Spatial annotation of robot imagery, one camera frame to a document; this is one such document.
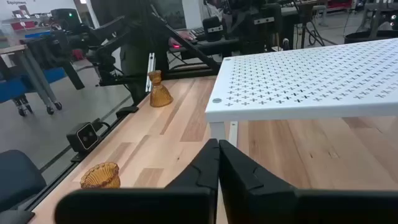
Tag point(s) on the grey wheeled table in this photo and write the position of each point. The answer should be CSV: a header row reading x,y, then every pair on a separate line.
x,y
31,71

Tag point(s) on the black computer mouse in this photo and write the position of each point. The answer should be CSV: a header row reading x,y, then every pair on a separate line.
x,y
176,46

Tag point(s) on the amber glass candle holder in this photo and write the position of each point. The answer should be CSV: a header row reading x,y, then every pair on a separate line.
x,y
160,93
101,177

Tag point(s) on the person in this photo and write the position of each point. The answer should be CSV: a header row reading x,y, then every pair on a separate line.
x,y
140,46

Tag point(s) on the black tripod stand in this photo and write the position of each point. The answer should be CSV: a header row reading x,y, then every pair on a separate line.
x,y
306,25

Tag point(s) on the white perforated metal shelf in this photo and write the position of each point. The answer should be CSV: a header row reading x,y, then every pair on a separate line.
x,y
311,77

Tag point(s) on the black robot arm green light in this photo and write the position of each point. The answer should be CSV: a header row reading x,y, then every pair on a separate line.
x,y
66,20

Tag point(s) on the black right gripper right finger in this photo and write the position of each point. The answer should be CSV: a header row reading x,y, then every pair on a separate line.
x,y
242,174

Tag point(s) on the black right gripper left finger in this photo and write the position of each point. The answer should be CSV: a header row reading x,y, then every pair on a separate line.
x,y
199,168

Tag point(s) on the black computer keyboard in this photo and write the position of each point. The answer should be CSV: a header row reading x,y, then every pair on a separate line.
x,y
197,31

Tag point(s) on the dark blue office chair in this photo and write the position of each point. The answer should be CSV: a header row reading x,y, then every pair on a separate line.
x,y
18,177

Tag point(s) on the silver aluminium profile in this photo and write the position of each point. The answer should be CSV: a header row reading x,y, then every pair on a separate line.
x,y
150,71

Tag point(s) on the blue panel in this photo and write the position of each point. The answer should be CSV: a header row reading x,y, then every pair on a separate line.
x,y
12,87

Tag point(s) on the small black camera box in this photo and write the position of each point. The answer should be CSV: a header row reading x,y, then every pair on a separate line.
x,y
82,137

